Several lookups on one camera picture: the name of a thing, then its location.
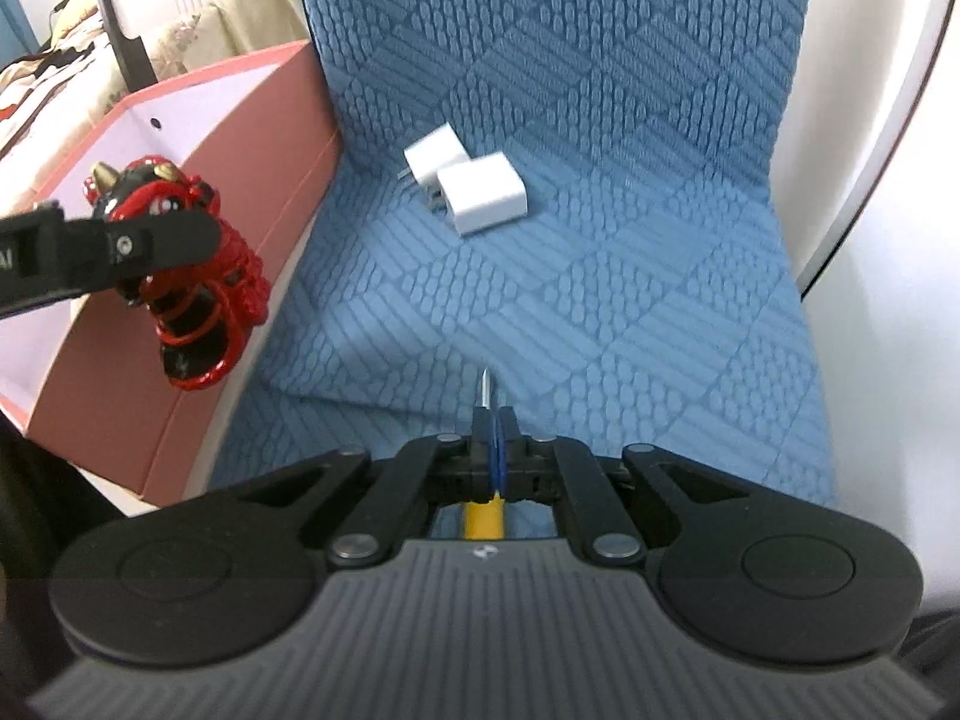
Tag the white cabinet with black trim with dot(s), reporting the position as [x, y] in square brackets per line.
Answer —
[885, 90]

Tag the blue textured chair cushion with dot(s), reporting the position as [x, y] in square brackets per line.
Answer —
[570, 277]

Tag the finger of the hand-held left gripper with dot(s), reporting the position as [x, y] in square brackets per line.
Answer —
[157, 244]

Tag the blue curtain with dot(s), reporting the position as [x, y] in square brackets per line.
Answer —
[15, 7]

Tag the red and black figurine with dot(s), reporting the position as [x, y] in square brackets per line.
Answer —
[217, 315]

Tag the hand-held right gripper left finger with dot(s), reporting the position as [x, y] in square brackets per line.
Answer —
[487, 465]

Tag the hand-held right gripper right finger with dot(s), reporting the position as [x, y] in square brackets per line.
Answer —
[511, 457]

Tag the black bed frame post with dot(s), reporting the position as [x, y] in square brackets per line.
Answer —
[131, 52]

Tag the white charger plug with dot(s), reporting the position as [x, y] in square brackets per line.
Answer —
[487, 195]
[431, 157]

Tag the pink cardboard box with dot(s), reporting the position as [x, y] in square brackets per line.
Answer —
[247, 165]

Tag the patterned orange and cream blanket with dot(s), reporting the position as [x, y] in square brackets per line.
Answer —
[52, 90]

